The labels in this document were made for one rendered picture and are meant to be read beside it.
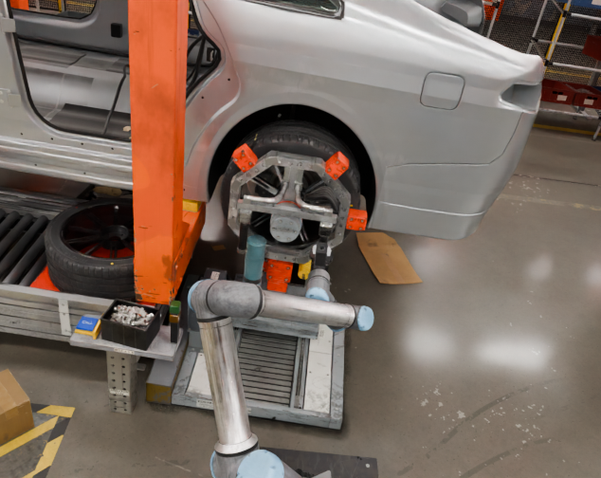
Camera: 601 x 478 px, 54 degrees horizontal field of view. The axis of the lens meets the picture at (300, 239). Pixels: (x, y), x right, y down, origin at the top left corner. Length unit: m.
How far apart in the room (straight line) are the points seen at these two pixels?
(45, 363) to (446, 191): 2.09
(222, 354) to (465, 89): 1.47
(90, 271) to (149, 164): 0.81
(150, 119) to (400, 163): 1.15
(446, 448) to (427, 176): 1.27
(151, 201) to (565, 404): 2.37
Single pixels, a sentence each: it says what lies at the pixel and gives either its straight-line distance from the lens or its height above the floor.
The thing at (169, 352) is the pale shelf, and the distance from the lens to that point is 2.53.
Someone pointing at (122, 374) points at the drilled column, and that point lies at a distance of 2.75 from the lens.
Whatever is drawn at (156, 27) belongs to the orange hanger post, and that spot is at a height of 1.69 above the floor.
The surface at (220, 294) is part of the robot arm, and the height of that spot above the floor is 1.04.
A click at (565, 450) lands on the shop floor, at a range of 3.29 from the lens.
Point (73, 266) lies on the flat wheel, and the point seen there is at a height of 0.49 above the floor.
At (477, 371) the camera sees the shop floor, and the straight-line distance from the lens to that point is 3.44.
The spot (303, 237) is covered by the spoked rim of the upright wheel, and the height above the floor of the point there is 0.66.
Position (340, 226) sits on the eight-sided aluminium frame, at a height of 0.82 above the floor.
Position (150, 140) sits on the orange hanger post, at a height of 1.29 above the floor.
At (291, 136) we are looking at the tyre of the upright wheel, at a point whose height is 1.18.
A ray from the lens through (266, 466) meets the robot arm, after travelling 1.99.
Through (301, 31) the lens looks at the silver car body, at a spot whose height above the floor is 1.61.
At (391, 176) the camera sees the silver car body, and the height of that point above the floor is 1.04.
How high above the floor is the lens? 2.25
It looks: 34 degrees down
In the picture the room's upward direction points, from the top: 9 degrees clockwise
